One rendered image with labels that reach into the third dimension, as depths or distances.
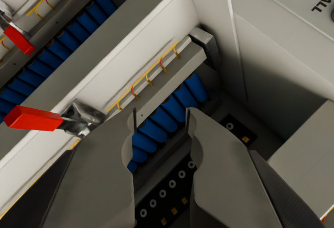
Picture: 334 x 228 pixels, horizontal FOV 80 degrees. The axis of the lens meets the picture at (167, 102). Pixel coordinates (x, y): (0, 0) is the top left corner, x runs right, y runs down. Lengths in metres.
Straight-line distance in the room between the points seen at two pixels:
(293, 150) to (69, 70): 0.20
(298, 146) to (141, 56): 0.15
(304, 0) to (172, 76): 0.12
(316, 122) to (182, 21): 0.15
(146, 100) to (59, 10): 0.19
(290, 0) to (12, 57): 0.33
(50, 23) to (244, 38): 0.25
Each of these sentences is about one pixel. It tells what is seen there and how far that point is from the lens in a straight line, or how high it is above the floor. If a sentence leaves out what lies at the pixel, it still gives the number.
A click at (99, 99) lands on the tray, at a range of 0.21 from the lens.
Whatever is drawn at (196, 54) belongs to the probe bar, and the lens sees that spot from 0.22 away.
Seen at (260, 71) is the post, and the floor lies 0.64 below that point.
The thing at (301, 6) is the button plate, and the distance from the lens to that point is 0.20.
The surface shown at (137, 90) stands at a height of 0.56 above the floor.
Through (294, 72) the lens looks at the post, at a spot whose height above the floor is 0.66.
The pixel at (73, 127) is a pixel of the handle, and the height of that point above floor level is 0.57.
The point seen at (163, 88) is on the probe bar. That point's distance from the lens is 0.21.
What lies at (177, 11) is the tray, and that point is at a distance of 0.21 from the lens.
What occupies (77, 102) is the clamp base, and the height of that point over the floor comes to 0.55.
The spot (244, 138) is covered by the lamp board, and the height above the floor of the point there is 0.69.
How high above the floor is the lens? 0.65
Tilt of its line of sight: 14 degrees down
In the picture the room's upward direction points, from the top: 135 degrees clockwise
